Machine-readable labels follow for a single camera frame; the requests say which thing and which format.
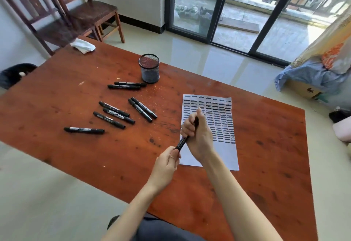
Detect person's dark grey trousers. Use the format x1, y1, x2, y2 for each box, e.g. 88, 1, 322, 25
107, 213, 206, 241

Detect black sliding glass door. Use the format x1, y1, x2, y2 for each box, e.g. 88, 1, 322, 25
165, 0, 351, 67

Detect black mesh pen holder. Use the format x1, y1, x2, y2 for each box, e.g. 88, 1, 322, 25
138, 54, 161, 84

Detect person's right forearm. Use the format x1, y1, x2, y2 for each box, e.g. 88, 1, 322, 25
201, 156, 284, 241

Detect black marker pen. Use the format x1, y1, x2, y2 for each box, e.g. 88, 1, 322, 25
175, 117, 199, 151

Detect orange white cloth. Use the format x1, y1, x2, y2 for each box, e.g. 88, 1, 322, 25
321, 42, 351, 74

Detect brown wooden chair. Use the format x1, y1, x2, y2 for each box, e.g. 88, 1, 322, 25
0, 0, 95, 56
41, 0, 126, 44

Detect patterned yellow curtain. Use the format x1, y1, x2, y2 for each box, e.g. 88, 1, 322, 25
291, 9, 351, 75

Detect white crumpled tissue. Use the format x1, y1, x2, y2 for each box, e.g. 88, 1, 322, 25
70, 38, 96, 55

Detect scatter of black markers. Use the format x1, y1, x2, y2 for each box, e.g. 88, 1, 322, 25
64, 81, 158, 135

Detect cardboard box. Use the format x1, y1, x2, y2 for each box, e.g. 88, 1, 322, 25
285, 80, 329, 102

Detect white paper sheet black marks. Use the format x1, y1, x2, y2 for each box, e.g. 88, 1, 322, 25
179, 94, 240, 171

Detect black bag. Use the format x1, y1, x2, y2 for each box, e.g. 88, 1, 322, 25
329, 107, 351, 124

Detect wooden board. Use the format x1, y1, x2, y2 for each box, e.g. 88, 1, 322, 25
218, 18, 260, 33

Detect person's right hand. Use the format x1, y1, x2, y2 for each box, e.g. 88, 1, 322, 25
180, 107, 217, 165

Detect row of shoes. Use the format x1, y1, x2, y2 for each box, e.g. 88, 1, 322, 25
175, 4, 213, 20

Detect person's left forearm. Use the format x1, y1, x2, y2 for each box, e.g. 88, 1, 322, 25
101, 184, 163, 241

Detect blue cloth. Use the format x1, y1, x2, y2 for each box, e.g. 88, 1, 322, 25
275, 58, 349, 94

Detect person's left hand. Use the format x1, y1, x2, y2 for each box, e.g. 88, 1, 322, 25
147, 147, 182, 195

